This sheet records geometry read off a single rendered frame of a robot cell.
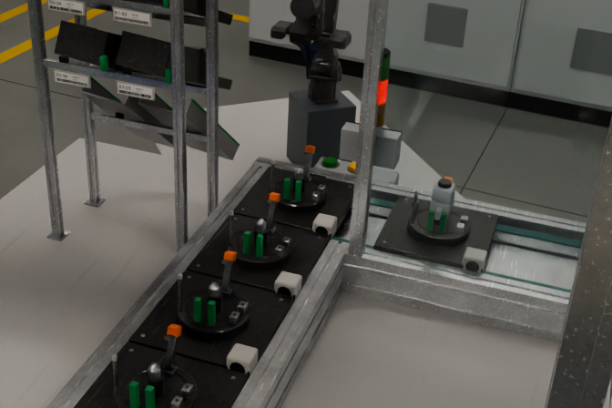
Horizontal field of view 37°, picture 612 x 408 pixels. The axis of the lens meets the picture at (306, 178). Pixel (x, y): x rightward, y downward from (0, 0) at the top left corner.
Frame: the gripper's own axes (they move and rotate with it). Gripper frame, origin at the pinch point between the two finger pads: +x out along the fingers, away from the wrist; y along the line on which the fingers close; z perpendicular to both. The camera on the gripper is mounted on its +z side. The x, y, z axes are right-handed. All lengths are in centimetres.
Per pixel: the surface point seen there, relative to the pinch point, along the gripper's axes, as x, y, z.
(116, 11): -19, -28, 42
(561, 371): -29, 66, 131
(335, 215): 28.4, 15.6, 23.5
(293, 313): 29, 18, 60
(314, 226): 27.3, 13.1, 31.4
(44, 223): 39, -54, 38
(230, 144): 21.7, -15.3, 12.2
